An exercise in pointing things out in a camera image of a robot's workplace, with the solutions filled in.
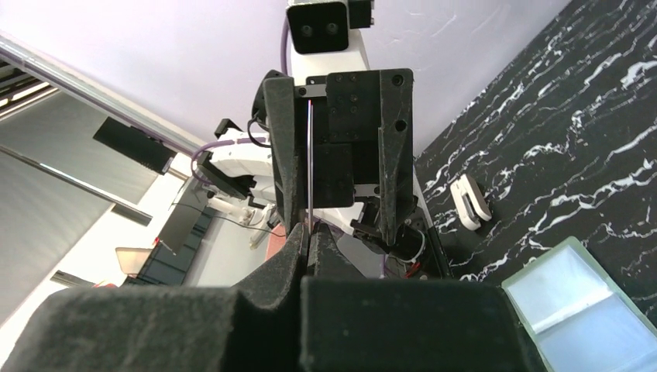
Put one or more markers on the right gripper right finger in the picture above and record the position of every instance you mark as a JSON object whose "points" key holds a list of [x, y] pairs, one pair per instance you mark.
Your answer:
{"points": [[338, 330]]}

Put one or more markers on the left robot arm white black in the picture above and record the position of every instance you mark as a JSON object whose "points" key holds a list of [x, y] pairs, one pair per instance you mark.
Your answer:
{"points": [[242, 167]]}

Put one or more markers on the white stapler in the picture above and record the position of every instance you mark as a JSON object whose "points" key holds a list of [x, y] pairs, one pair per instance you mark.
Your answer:
{"points": [[470, 204]]}

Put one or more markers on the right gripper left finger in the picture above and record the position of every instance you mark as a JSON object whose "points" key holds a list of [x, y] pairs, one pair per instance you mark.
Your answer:
{"points": [[265, 322]]}

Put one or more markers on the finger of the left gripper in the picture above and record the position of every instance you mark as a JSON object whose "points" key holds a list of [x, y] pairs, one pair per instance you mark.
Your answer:
{"points": [[279, 101], [395, 137]]}

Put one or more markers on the green card holder wallet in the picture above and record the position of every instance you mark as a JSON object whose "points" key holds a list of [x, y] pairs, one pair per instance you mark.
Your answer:
{"points": [[577, 316]]}

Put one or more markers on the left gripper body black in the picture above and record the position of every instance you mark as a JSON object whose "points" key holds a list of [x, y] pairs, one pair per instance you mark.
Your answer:
{"points": [[344, 109]]}

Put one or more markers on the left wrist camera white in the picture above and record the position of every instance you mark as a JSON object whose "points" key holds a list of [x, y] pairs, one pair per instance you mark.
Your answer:
{"points": [[326, 36]]}

